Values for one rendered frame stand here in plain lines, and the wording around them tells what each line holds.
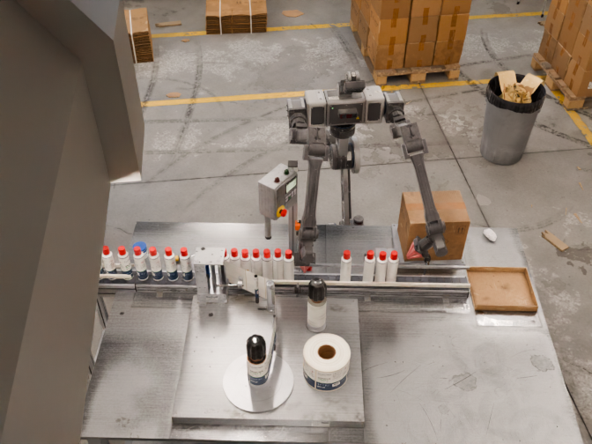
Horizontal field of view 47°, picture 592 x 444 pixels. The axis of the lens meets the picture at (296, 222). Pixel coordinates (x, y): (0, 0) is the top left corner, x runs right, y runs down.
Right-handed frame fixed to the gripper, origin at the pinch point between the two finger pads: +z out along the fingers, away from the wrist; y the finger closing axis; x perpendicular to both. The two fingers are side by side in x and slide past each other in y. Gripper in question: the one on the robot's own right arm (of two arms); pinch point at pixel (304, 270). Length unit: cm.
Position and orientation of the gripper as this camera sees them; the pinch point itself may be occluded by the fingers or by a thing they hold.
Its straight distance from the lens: 326.0
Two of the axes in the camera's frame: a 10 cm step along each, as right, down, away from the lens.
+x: 0.2, -6.6, 7.5
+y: 10.0, 0.2, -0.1
